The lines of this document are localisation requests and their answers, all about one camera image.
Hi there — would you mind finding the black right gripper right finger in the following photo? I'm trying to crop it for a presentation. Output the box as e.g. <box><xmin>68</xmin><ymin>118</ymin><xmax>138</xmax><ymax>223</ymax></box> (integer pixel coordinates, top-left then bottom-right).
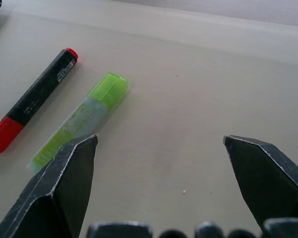
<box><xmin>223</xmin><ymin>134</ymin><xmax>298</xmax><ymax>230</ymax></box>

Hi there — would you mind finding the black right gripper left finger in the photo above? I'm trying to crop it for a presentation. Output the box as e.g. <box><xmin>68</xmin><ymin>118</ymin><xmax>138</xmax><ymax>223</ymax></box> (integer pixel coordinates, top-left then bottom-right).
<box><xmin>0</xmin><ymin>133</ymin><xmax>99</xmax><ymax>238</ymax></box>

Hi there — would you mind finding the green highlighter pen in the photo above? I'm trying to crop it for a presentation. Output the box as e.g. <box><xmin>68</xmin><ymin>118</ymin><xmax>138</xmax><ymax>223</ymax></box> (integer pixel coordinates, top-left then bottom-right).
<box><xmin>26</xmin><ymin>71</ymin><xmax>129</xmax><ymax>174</ymax></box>

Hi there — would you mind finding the black marker with red cap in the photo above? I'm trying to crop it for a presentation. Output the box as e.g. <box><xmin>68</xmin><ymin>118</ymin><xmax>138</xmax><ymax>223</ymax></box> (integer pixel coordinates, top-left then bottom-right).
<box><xmin>0</xmin><ymin>47</ymin><xmax>79</xmax><ymax>156</ymax></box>

